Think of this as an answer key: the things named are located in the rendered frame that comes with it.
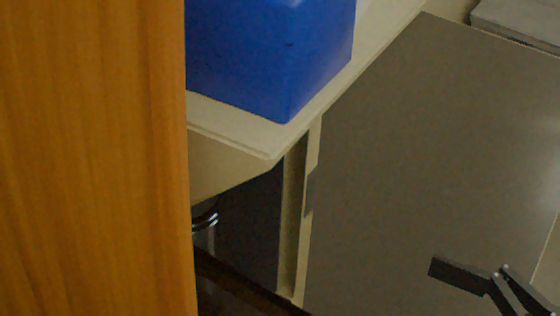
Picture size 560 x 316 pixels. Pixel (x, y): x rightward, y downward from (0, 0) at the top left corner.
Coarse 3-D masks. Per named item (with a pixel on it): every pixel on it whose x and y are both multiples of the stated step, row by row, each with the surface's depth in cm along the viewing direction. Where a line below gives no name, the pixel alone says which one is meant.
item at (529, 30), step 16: (496, 0) 336; (512, 0) 337; (528, 0) 339; (480, 16) 320; (496, 16) 322; (512, 16) 324; (528, 16) 325; (544, 16) 326; (496, 32) 321; (512, 32) 315; (528, 32) 312; (544, 32) 314; (544, 48) 310
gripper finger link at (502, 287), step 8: (496, 272) 76; (496, 280) 75; (496, 288) 75; (504, 288) 74; (496, 296) 75; (504, 296) 73; (512, 296) 73; (496, 304) 75; (504, 304) 74; (512, 304) 72; (520, 304) 72; (504, 312) 74; (512, 312) 72; (520, 312) 72
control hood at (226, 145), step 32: (384, 0) 64; (416, 0) 64; (384, 32) 59; (352, 64) 55; (192, 96) 51; (320, 96) 51; (192, 128) 48; (224, 128) 48; (256, 128) 48; (288, 128) 48; (192, 160) 50; (224, 160) 48; (256, 160) 47; (192, 192) 52
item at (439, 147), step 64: (384, 64) 164; (448, 64) 166; (512, 64) 168; (384, 128) 145; (448, 128) 146; (512, 128) 148; (320, 192) 130; (384, 192) 131; (448, 192) 131; (512, 192) 132; (320, 256) 118; (384, 256) 118; (448, 256) 119; (512, 256) 119
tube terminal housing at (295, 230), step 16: (320, 128) 86; (304, 144) 89; (288, 160) 88; (304, 160) 90; (288, 176) 90; (304, 176) 87; (288, 192) 92; (304, 192) 89; (288, 208) 94; (304, 208) 91; (288, 224) 96; (304, 224) 93; (288, 240) 98; (304, 240) 96; (288, 256) 101; (304, 256) 98; (288, 272) 103; (304, 272) 101; (288, 288) 103
